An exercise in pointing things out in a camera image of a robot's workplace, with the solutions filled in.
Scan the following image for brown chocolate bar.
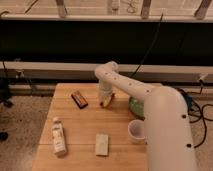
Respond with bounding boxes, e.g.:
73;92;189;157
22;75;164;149
71;91;88;109

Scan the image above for black floor cables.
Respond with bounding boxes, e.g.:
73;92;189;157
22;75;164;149
178;88;213;149

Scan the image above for blue object on floor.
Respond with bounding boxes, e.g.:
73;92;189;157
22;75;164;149
185;98;193;110

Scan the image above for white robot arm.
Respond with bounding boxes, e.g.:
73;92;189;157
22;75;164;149
94;61;198;171

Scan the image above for green bowl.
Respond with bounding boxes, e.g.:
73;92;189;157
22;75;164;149
129;97;144;118

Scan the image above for white paper cup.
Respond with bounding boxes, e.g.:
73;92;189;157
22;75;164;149
127;120;145;144

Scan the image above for red chili pepper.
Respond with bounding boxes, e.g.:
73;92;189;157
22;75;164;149
100;93;115;108

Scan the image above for beige robot end tool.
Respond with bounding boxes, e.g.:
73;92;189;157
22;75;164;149
100;96;111;107

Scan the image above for white plastic bottle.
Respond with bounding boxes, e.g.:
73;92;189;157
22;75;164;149
52;117;67;157

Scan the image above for beige sponge block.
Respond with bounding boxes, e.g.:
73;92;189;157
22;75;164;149
95;134;109;156

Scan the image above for black hanging cable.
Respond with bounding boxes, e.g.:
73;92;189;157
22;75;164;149
129;12;165;78

